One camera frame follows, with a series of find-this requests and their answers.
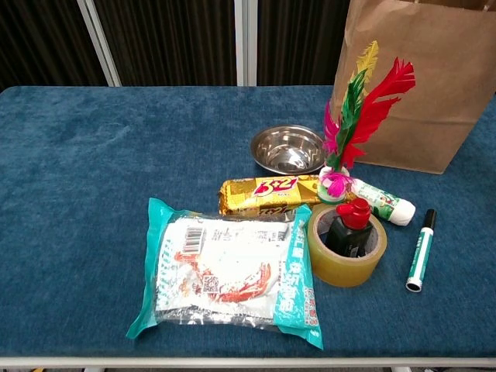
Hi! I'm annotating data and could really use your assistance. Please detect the black bottle with red cap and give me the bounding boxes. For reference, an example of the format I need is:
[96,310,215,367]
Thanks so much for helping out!
[324,197,373,259]

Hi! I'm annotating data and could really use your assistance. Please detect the green white marker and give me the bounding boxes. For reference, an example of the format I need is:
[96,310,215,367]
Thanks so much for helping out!
[405,208,438,294]

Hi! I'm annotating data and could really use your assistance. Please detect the gold biscuit pack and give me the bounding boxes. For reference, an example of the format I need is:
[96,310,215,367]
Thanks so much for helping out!
[219,174,330,218]

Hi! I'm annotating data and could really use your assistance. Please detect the dark pleated curtain panel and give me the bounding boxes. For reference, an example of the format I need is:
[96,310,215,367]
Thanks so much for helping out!
[0,0,109,93]
[94,0,237,87]
[257,0,356,87]

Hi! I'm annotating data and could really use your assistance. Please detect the brown paper shopping bag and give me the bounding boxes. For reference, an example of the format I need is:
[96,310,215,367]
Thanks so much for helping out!
[329,0,496,175]

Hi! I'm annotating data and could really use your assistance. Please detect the stainless steel bowl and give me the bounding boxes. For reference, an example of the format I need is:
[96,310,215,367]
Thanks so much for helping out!
[250,124,329,175]

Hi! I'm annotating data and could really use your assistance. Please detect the teal instant noodle packet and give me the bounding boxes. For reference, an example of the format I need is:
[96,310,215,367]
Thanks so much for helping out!
[126,196,325,352]

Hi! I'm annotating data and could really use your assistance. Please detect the blue velvet tablecloth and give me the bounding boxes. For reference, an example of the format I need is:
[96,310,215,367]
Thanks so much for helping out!
[0,85,496,360]

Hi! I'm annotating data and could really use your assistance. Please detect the brown tape roll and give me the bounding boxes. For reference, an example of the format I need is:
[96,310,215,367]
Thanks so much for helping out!
[308,204,388,288]

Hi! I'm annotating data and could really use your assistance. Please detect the colourful feather shuttlecock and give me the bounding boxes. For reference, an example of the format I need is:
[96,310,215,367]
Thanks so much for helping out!
[318,40,416,205]

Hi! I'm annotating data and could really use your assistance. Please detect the small white and green bottle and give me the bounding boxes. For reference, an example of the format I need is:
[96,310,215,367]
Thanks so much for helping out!
[350,177,417,228]

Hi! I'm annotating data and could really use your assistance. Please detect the white partition frame post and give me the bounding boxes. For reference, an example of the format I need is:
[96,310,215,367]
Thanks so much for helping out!
[233,0,259,87]
[76,0,122,87]

